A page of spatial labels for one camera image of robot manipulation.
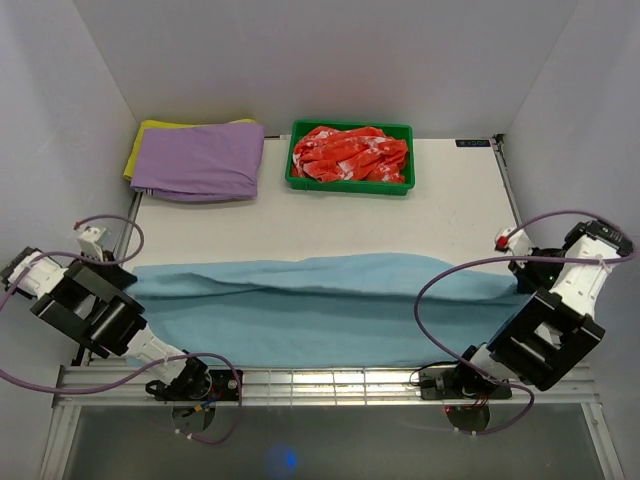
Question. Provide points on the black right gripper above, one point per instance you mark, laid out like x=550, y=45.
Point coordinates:
x=524, y=278

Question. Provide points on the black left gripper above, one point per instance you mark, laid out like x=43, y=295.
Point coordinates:
x=117, y=275

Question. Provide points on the light blue trousers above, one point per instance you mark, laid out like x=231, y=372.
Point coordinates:
x=373, y=310

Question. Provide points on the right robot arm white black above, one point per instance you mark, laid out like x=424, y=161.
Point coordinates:
x=556, y=327

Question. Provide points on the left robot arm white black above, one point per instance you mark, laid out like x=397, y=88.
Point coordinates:
x=86, y=301

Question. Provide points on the folded yellow trousers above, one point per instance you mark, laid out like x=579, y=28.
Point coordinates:
x=135, y=150

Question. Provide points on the folded purple trousers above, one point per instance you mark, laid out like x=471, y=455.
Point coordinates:
x=197, y=160

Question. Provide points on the red white patterned trousers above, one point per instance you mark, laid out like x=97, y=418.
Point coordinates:
x=365, y=154

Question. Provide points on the dark label on table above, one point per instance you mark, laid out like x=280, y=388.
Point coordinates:
x=473, y=143

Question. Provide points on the green plastic bin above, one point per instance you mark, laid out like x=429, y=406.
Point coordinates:
x=399, y=131

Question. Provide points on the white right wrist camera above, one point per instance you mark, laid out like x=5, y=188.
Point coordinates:
x=514, y=241

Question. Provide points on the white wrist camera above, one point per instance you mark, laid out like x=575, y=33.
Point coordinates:
x=92, y=242
x=514, y=241

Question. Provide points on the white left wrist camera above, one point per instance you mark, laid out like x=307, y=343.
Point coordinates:
x=92, y=242

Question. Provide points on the aluminium table edge rail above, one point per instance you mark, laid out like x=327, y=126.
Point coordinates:
x=294, y=388

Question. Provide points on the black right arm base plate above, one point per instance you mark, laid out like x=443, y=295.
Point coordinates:
x=445, y=381

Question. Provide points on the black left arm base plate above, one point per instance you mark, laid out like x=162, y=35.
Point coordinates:
x=214, y=384

